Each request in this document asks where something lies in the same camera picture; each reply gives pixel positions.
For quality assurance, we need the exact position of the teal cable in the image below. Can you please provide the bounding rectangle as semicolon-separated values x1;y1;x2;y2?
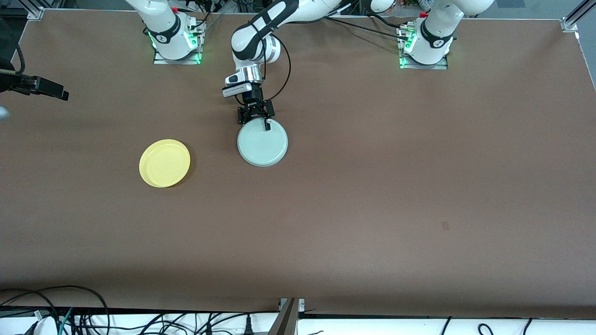
58;307;75;335

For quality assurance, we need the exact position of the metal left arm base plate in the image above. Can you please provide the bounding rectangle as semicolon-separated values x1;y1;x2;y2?
398;26;449;70

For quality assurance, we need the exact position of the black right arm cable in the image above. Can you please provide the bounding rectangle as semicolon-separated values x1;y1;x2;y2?
13;44;26;75

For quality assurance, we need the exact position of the yellow plastic plate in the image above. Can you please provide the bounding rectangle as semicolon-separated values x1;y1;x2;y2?
139;139;191;188

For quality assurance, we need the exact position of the aluminium frame post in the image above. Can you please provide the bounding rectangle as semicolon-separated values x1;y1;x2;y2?
265;298;305;335

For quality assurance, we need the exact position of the pale green plastic plate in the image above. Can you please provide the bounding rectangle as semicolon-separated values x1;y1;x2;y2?
237;117;288;167

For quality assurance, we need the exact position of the black looped cable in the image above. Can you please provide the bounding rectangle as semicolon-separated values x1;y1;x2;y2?
0;285;110;335

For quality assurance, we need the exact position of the brown table cover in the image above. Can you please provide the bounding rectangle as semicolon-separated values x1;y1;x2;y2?
0;9;596;319

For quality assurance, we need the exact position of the aluminium frame profile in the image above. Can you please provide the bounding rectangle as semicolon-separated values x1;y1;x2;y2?
19;0;45;20
561;0;596;32

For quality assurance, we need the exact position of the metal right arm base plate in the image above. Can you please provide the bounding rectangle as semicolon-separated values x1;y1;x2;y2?
153;21;206;65

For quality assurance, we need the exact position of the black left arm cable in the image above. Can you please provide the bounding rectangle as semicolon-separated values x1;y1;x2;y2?
258;35;292;102

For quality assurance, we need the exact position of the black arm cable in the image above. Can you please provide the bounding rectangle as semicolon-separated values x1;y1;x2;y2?
13;44;26;75
258;35;292;102

